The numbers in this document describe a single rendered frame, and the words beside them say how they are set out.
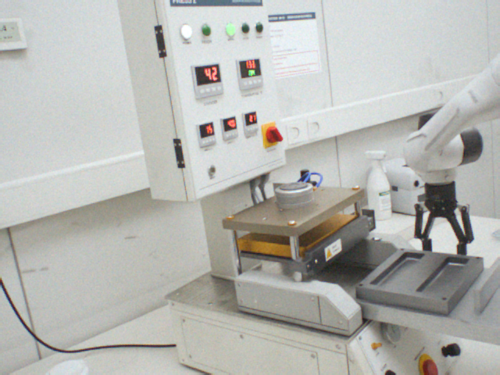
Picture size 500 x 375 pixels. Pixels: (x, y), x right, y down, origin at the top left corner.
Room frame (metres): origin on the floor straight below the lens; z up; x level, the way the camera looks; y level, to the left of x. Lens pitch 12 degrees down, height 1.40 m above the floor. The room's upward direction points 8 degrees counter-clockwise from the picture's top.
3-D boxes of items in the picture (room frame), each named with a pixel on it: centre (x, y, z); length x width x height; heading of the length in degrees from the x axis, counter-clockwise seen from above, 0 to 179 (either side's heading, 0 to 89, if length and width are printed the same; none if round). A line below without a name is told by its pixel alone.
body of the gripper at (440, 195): (1.31, -0.48, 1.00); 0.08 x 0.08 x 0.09
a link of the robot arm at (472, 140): (1.26, -0.49, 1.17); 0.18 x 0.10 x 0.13; 12
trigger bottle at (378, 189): (1.87, -0.46, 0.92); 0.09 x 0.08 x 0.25; 41
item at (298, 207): (1.11, -0.08, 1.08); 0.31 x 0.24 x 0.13; 140
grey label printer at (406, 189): (1.97, -0.59, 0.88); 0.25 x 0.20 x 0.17; 32
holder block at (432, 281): (0.91, -0.29, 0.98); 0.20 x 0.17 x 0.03; 140
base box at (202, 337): (1.08, -0.11, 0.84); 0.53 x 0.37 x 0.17; 50
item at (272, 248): (1.08, -0.09, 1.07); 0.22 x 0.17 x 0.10; 140
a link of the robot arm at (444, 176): (1.33, -0.48, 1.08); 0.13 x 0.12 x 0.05; 139
